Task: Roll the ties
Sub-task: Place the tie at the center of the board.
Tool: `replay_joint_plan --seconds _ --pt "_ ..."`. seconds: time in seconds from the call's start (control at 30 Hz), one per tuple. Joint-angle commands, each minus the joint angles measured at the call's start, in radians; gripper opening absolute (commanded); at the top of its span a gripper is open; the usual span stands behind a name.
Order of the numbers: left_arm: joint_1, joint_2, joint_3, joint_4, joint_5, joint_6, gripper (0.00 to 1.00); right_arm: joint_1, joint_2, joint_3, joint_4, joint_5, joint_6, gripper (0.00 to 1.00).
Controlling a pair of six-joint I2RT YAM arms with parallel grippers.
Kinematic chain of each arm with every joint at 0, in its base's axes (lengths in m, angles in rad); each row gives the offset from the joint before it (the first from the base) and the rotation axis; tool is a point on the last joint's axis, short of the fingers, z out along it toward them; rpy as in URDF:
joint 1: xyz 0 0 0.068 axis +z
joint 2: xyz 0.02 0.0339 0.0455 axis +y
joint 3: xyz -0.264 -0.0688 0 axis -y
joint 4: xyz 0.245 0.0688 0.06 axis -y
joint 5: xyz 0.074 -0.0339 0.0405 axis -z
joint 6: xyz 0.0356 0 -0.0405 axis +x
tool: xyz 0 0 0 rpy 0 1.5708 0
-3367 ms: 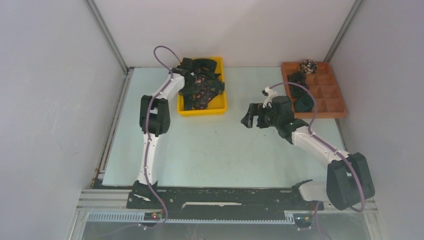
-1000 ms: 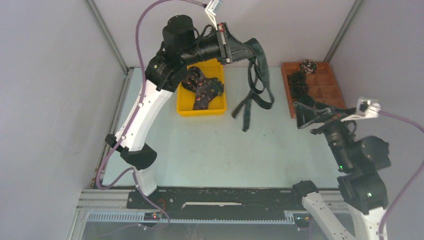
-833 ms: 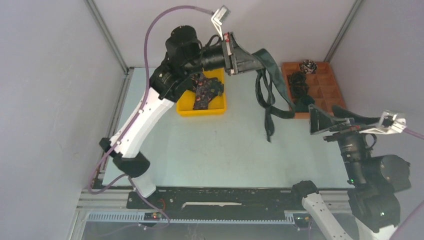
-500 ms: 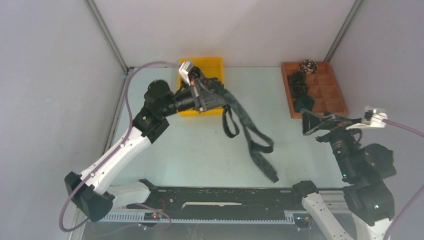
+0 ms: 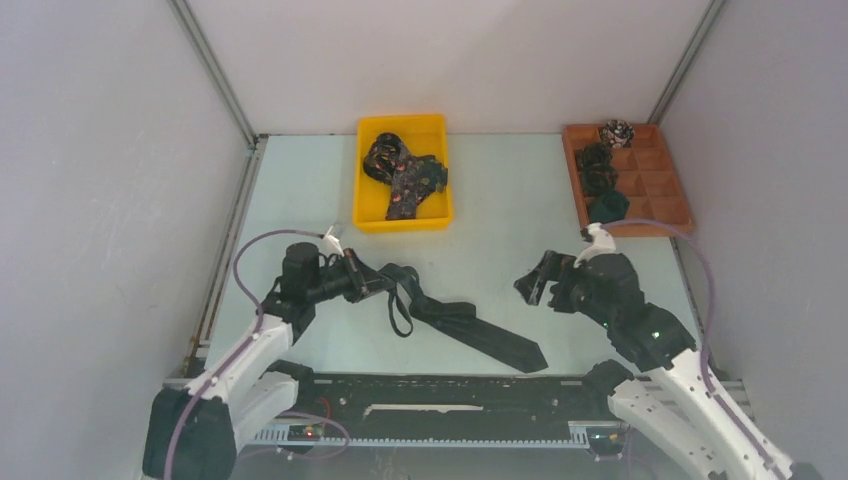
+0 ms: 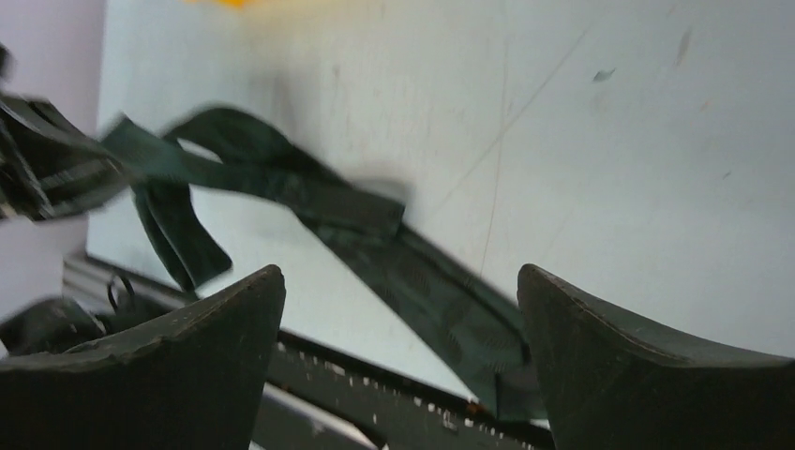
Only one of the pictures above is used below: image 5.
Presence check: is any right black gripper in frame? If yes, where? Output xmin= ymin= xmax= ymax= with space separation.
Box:
xmin=512 ymin=249 xmax=613 ymax=327

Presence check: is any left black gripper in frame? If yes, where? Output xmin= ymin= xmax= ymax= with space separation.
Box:
xmin=306 ymin=248 xmax=395 ymax=304

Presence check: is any dark green leaf tie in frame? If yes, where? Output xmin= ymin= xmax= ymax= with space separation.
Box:
xmin=378 ymin=263 xmax=548 ymax=373

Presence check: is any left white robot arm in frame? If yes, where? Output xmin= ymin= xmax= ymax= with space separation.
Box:
xmin=142 ymin=242 xmax=396 ymax=479

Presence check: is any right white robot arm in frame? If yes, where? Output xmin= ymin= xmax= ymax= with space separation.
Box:
xmin=514 ymin=250 xmax=821 ymax=479

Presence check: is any teal rolled tie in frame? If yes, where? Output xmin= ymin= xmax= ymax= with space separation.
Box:
xmin=588 ymin=190 xmax=631 ymax=224

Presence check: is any floral paisley tie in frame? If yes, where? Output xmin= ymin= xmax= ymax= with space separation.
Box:
xmin=363 ymin=132 xmax=434 ymax=221

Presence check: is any dark rolled tie middle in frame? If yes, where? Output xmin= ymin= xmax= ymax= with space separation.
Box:
xmin=580 ymin=164 xmax=619 ymax=197

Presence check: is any dark rolled tie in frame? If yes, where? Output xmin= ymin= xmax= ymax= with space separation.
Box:
xmin=575 ymin=142 xmax=613 ymax=171
xmin=580 ymin=164 xmax=619 ymax=197

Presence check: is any dark green floral tie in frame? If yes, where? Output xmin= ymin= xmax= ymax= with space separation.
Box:
xmin=417 ymin=155 xmax=448 ymax=197

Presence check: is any dark rolled tie upper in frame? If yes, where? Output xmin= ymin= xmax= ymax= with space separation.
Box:
xmin=575 ymin=142 xmax=613 ymax=171

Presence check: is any brown wooden compartment tray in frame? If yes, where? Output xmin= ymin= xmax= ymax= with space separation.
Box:
xmin=562 ymin=124 xmax=694 ymax=234

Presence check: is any yellow plastic bin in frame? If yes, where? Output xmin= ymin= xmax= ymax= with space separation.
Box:
xmin=352 ymin=114 xmax=453 ymax=233

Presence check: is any white patterned rolled tie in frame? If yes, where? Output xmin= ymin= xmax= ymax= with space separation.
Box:
xmin=599 ymin=119 xmax=635 ymax=149

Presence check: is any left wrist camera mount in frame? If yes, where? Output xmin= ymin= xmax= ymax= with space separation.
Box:
xmin=321 ymin=223 xmax=344 ymax=255

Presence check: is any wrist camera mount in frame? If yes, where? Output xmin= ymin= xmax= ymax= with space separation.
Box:
xmin=321 ymin=223 xmax=344 ymax=255
xmin=574 ymin=223 xmax=617 ymax=268

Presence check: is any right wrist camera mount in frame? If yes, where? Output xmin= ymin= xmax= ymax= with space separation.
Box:
xmin=574 ymin=223 xmax=617 ymax=268

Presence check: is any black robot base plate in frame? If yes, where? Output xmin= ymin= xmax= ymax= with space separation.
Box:
xmin=291 ymin=374 xmax=624 ymax=444

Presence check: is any aluminium frame rail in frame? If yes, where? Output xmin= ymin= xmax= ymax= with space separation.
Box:
xmin=152 ymin=377 xmax=757 ymax=448

